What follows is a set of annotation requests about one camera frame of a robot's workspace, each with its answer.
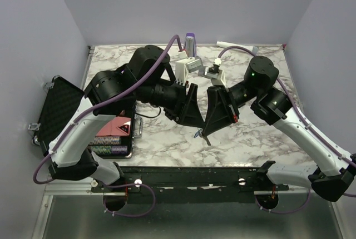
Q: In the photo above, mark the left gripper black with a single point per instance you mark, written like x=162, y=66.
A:
x=186, y=109

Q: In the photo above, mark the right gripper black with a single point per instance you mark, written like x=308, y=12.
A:
x=218, y=115

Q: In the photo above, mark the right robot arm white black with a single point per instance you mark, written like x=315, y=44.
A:
x=334, y=169

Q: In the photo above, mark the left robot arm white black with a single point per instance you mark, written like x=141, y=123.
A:
x=148, y=78

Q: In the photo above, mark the purple metronome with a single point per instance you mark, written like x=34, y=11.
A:
x=190, y=45

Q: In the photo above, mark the white microphone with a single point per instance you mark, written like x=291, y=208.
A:
x=222, y=44

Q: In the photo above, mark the black poker chip case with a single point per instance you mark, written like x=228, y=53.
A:
x=62, y=99

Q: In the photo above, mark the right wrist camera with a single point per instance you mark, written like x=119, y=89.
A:
x=214, y=73

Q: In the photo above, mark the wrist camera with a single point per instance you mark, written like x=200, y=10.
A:
x=214, y=73
x=186, y=65

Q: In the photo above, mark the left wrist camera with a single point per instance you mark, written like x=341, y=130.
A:
x=186, y=65

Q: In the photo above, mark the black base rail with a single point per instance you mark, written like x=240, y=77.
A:
x=189, y=185

